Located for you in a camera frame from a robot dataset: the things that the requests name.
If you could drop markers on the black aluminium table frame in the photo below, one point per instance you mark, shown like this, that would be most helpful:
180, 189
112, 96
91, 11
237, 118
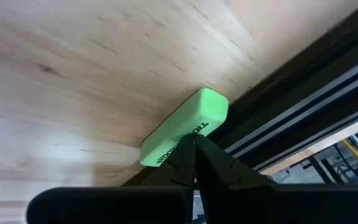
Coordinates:
291, 102

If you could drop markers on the green eraser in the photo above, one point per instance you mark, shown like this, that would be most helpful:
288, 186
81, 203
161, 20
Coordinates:
191, 118

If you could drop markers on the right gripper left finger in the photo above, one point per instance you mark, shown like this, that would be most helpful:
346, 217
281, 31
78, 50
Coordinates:
120, 205

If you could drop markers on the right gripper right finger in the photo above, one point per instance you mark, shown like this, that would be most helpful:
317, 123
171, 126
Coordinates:
244, 202

